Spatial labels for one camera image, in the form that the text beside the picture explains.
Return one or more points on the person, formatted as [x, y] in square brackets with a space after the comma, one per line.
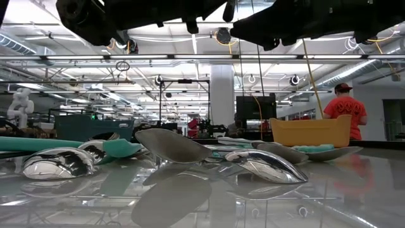
[346, 111]

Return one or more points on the white robot figure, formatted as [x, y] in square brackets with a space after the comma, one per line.
[20, 107]

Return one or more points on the black background robot arm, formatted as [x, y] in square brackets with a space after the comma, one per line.
[213, 128]

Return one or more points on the black table frame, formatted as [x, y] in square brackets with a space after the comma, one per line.
[376, 144]

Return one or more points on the black rig stand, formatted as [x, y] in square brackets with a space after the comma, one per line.
[185, 81]

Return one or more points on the silver ventilation duct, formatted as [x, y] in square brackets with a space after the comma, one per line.
[357, 71]

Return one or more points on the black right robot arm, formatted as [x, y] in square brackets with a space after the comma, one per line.
[348, 16]

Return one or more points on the orange plastic bin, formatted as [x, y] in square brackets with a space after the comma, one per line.
[311, 131]

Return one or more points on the black monitor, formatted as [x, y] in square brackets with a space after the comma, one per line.
[256, 107]

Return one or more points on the teal plastic bin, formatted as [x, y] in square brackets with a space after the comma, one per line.
[95, 126]

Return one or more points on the white pillar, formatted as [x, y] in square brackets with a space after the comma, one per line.
[222, 101]

